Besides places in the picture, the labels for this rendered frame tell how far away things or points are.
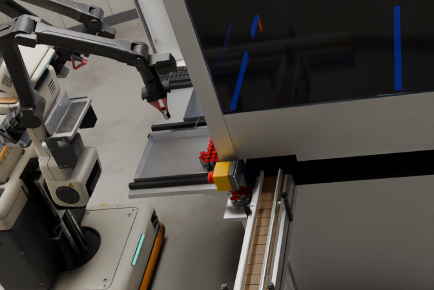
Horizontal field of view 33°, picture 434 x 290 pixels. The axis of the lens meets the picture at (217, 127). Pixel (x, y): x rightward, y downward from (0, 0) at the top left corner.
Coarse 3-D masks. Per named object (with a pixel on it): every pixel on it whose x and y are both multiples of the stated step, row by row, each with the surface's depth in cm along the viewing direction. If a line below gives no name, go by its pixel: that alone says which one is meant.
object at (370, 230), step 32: (320, 192) 246; (352, 192) 244; (384, 192) 241; (416, 192) 239; (320, 224) 256; (352, 224) 253; (384, 224) 250; (416, 224) 248; (320, 256) 267; (352, 256) 264; (384, 256) 261; (416, 256) 258; (320, 288) 279; (352, 288) 275; (384, 288) 272; (416, 288) 269
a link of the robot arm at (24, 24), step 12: (0, 24) 236; (12, 24) 233; (24, 24) 231; (0, 36) 231; (12, 36) 231; (0, 48) 236; (12, 48) 236; (12, 60) 240; (12, 72) 244; (24, 72) 245; (24, 84) 248; (24, 96) 252; (36, 96) 257; (24, 108) 255; (24, 120) 258; (36, 120) 258
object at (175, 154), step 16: (160, 144) 286; (176, 144) 283; (192, 144) 280; (208, 144) 277; (144, 160) 278; (160, 160) 277; (176, 160) 275; (192, 160) 272; (144, 176) 272; (160, 176) 264; (176, 176) 263; (192, 176) 261
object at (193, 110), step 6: (192, 90) 304; (192, 96) 303; (192, 102) 302; (198, 102) 302; (186, 108) 295; (192, 108) 299; (198, 108) 298; (186, 114) 293; (192, 114) 296; (198, 114) 295; (186, 120) 290; (192, 120) 290
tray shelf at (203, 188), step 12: (168, 96) 312; (180, 96) 309; (168, 108) 305; (180, 108) 302; (156, 120) 300; (168, 120) 298; (180, 120) 295; (156, 132) 293; (132, 192) 267; (144, 192) 265; (156, 192) 263; (168, 192) 262; (180, 192) 261; (192, 192) 260; (204, 192) 259
